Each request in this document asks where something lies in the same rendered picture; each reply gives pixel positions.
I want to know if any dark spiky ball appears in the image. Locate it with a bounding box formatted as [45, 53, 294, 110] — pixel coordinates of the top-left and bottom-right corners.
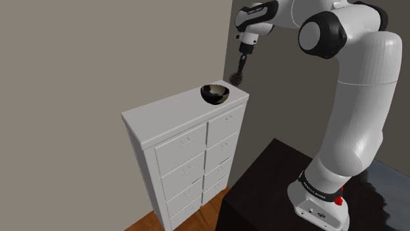
[229, 72, 245, 87]

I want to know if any black bowl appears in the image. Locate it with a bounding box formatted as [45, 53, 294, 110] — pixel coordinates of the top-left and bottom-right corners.
[200, 83, 231, 106]

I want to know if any white chest of drawers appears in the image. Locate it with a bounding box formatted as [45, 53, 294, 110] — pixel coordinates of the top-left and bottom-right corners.
[121, 79, 250, 231]

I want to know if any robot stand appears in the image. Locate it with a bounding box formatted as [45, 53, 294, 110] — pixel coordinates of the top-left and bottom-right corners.
[215, 137, 387, 231]

